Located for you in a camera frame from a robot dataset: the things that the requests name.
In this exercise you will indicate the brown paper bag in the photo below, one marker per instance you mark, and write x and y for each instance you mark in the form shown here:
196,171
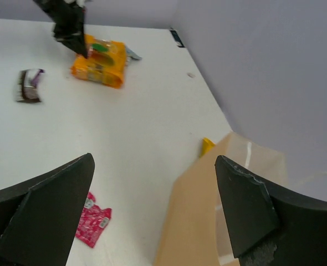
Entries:
195,230

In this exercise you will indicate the orange yellow snack bag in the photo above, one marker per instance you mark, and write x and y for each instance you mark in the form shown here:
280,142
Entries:
105,63

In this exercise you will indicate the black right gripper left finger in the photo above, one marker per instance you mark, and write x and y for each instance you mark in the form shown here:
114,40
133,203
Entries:
39,217

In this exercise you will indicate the pink red snack packet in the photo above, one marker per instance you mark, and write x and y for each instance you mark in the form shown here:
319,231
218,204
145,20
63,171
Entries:
93,221

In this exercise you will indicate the brown chocolate bar wrapper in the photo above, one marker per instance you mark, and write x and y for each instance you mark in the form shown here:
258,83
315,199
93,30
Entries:
26,88

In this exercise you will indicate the left blue corner label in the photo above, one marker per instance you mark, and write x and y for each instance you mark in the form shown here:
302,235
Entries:
177,38

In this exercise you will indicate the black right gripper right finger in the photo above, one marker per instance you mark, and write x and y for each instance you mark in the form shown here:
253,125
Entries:
267,223

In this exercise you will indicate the yellow snack bar wrapper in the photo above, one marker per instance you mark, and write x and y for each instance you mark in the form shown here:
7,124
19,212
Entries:
207,145

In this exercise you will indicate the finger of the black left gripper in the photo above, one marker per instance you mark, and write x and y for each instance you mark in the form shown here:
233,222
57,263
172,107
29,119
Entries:
69,19

